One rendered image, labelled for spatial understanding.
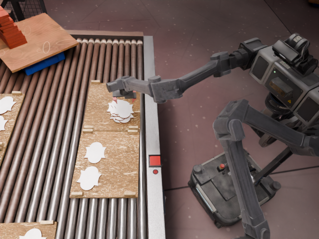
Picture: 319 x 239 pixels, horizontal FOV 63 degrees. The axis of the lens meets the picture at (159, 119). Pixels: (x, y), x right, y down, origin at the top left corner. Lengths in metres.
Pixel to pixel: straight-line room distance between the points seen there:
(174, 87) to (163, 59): 2.52
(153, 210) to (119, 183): 0.23
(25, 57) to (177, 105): 1.67
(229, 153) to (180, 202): 1.57
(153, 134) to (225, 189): 0.91
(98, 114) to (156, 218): 0.74
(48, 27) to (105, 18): 2.10
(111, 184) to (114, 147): 0.23
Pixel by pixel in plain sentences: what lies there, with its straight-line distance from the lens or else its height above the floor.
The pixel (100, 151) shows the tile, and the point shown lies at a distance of 1.54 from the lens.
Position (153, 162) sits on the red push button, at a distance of 1.51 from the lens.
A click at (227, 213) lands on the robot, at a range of 2.23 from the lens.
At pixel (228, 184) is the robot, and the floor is 0.26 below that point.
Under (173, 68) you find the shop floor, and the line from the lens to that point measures 3.44.
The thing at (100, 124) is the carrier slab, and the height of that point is 0.94.
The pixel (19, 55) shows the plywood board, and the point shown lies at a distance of 2.08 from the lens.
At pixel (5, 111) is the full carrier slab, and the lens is 1.87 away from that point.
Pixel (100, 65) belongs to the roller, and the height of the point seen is 0.92.
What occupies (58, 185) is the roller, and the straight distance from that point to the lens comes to 1.52.
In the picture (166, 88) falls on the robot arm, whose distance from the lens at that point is 1.05.
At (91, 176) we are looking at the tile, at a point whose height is 0.95.
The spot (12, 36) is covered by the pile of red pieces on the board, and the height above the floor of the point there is 1.13.
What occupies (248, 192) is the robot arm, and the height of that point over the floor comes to 1.44.
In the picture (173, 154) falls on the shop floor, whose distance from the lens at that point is 2.62.
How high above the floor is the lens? 2.26
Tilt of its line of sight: 53 degrees down
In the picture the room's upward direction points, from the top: 7 degrees clockwise
